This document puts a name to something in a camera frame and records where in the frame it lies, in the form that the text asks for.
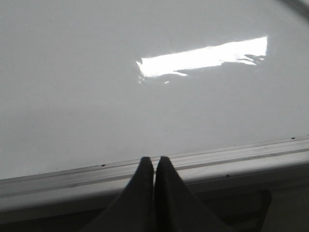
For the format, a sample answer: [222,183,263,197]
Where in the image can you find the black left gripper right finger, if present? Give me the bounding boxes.
[154,157,233,232]

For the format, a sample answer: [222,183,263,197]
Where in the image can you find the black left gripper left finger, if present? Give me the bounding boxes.
[81,157,154,232]

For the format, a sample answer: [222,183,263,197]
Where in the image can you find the white whiteboard with aluminium frame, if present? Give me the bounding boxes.
[0,0,309,223]

